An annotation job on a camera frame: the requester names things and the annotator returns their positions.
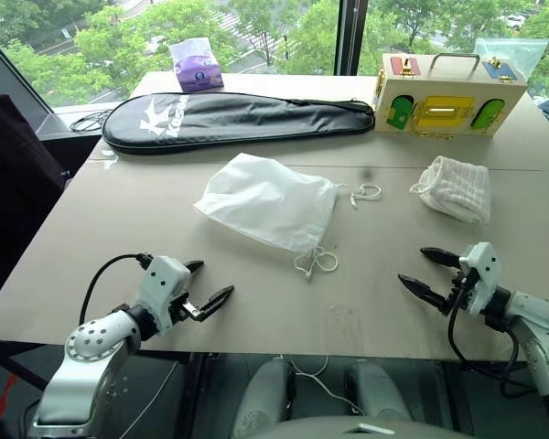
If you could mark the blue cloth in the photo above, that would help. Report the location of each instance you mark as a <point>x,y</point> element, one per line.
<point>548,107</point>

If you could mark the white cloth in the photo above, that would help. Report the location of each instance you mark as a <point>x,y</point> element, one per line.
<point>459,189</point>

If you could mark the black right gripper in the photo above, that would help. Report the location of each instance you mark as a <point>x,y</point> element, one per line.
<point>461,285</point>

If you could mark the dark fabric chair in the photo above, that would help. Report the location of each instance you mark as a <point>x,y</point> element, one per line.
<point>13,192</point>

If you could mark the dark rounded grey shape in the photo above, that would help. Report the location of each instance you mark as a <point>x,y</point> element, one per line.
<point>375,391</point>
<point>263,398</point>

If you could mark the purple tissue pack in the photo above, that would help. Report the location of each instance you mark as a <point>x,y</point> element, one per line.
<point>196,68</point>

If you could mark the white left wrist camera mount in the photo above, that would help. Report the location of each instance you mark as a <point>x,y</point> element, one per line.
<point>162,283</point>

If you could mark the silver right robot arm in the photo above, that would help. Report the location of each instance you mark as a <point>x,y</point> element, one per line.
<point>537,329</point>

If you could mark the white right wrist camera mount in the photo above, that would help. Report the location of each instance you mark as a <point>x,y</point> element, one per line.
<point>482,274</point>

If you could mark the dark window frame post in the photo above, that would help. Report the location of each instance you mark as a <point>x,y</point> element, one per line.
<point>351,36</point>

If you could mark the clear plastic zip bag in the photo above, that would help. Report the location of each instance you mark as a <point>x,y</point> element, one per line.
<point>512,50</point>

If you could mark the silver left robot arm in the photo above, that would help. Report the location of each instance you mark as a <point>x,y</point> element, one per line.
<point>91,352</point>

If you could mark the black racket case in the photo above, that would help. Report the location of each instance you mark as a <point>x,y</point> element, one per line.
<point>238,121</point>

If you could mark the grey robot torso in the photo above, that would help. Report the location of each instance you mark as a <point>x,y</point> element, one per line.
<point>347,430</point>

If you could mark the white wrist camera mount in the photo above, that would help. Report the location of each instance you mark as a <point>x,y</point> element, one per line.
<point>162,283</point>
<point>482,274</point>

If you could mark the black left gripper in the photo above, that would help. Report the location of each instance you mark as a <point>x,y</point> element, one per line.
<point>179,310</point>

